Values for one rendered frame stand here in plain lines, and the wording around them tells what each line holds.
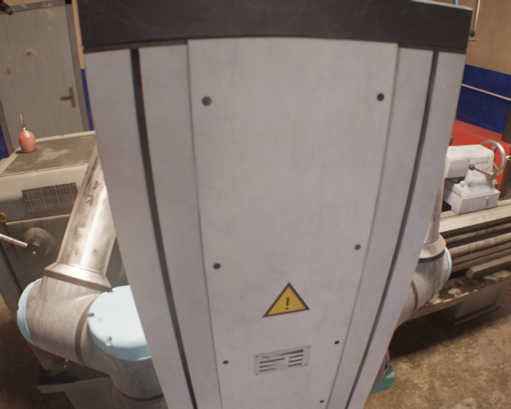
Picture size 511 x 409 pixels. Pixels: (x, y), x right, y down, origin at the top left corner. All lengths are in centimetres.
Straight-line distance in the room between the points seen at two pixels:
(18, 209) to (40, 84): 335
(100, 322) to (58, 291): 13
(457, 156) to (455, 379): 129
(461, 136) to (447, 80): 383
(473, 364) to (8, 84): 511
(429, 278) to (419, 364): 152
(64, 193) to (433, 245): 107
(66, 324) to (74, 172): 63
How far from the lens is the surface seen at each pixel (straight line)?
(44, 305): 76
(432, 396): 222
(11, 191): 129
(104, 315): 66
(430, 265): 81
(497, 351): 263
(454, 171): 202
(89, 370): 177
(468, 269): 238
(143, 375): 68
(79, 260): 76
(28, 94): 462
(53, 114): 458
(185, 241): 33
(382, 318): 51
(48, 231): 129
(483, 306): 279
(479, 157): 213
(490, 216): 221
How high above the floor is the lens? 175
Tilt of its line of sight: 29 degrees down
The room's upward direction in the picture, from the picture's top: straight up
